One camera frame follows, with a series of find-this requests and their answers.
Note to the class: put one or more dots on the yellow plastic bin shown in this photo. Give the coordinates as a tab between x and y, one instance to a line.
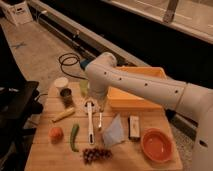
121	100

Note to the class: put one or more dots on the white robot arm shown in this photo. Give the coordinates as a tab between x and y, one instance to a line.
187	99

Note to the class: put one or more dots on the green pepper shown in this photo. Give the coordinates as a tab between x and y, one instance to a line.
73	135

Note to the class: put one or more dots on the black white eraser block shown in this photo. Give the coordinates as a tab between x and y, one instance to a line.
134	128

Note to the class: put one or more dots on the black chair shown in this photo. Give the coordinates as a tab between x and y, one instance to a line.
12	121

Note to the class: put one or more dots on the blue power device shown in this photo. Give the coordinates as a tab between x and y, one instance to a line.
84	63

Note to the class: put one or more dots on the white handled kitchen tool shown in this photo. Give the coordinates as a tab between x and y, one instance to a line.
90	110

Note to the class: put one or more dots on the white cardboard box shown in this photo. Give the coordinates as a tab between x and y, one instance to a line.
17	14

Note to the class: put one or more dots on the light blue cloth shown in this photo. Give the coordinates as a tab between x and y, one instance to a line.
114	134

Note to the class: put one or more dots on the red bowl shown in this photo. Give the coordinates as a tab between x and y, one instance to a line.
156	145

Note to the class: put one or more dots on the orange peach fruit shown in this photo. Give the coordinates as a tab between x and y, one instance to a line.
56	134

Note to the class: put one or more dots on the green plastic cup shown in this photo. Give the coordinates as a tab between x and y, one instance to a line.
83	87

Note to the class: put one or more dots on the yellow corn cob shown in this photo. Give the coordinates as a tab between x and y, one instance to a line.
63	114

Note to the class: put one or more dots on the bunch of dark grapes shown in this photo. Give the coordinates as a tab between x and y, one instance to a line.
96	154

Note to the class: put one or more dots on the silver fork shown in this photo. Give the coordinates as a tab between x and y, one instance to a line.
100	118

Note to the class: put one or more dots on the metal cup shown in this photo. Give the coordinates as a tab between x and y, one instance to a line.
66	96

